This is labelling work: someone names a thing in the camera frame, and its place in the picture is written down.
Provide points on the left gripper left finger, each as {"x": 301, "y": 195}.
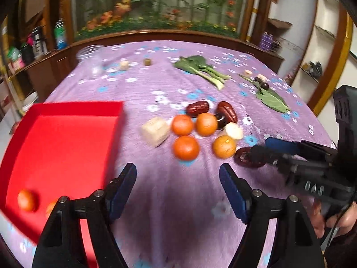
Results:
{"x": 61, "y": 242}

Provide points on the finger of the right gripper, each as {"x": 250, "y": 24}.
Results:
{"x": 281, "y": 145}
{"x": 259, "y": 156}

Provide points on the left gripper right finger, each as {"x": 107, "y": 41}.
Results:
{"x": 295, "y": 243}

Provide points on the dark red date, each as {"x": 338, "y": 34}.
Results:
{"x": 242, "y": 157}

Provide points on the white round rice cake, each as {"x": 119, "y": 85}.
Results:
{"x": 234, "y": 131}

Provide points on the orange tangerine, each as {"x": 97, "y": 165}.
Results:
{"x": 27, "y": 200}
{"x": 182, "y": 125}
{"x": 206, "y": 124}
{"x": 50, "y": 208}
{"x": 224, "y": 147}
{"x": 186, "y": 148}

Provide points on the beige cake block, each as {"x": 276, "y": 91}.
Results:
{"x": 155, "y": 131}

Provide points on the right hand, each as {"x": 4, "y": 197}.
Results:
{"x": 344, "y": 222}

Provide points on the orange tangerine in tray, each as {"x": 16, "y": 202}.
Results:
{"x": 27, "y": 200}
{"x": 50, "y": 208}

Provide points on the green leaf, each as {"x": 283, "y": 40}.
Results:
{"x": 268, "y": 96}

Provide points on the small dark plum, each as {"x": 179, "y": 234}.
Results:
{"x": 264, "y": 85}

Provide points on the small beige block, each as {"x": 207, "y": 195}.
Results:
{"x": 262, "y": 78}

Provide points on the smooth brown date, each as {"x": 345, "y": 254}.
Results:
{"x": 228, "y": 111}

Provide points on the small beige cylinder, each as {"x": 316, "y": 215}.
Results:
{"x": 248, "y": 73}

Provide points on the red tray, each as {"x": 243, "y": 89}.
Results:
{"x": 67, "y": 148}

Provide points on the wrinkled red date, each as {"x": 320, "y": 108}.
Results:
{"x": 197, "y": 108}

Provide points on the purple bottles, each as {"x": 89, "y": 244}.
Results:
{"x": 266, "y": 41}

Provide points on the purple floral tablecloth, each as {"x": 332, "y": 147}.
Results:
{"x": 178, "y": 214}

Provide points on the bok choy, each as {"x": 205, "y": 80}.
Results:
{"x": 198, "y": 66}

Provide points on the green olive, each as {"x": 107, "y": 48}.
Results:
{"x": 147, "y": 62}

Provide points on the small beige cube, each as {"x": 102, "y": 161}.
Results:
{"x": 124, "y": 65}

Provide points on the clear plastic cup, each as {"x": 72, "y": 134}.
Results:
{"x": 91, "y": 58}

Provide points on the green blue bottle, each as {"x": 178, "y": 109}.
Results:
{"x": 60, "y": 35}

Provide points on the wooden cabinet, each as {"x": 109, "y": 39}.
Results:
{"x": 24, "y": 74}

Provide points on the flower aquarium panel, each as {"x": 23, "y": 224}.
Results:
{"x": 99, "y": 17}

